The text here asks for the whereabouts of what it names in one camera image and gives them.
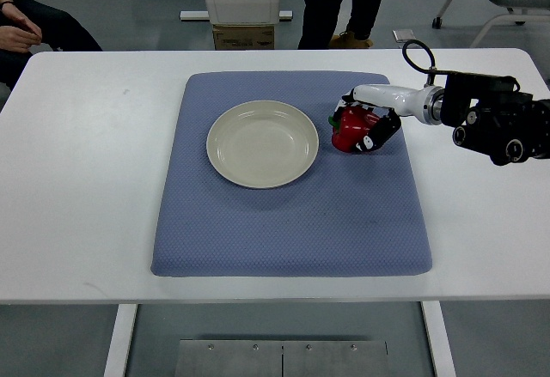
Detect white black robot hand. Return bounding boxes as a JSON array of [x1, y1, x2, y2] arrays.
[[332, 85, 443, 151]]

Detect red bell pepper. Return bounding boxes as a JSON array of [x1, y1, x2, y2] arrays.
[[328, 106, 381, 153]]

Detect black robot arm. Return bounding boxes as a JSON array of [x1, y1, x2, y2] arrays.
[[440, 72, 549, 166]]

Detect cream ceramic plate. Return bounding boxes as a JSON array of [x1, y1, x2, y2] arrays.
[[205, 100, 320, 189]]

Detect metal floor plate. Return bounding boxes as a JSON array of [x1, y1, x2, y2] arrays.
[[175, 340, 390, 376]]

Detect standing person dark trousers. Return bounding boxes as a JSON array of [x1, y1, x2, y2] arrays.
[[298, 0, 382, 50]]

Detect blue textured mat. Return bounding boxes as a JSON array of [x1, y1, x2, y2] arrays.
[[151, 71, 432, 277]]

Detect cardboard box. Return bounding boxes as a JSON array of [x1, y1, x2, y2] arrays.
[[212, 25, 275, 51]]

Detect right white table leg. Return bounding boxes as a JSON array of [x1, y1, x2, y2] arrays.
[[420, 301, 456, 377]]

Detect white table leg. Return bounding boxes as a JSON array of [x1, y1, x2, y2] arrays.
[[420, 301, 456, 377], [103, 304, 138, 377]]

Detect left white table leg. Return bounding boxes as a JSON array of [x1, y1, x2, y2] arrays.
[[103, 304, 138, 377]]

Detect seated person in black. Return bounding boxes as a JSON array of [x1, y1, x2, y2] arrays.
[[1, 0, 102, 89]]

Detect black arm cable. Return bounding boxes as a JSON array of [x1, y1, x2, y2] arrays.
[[401, 39, 439, 88]]

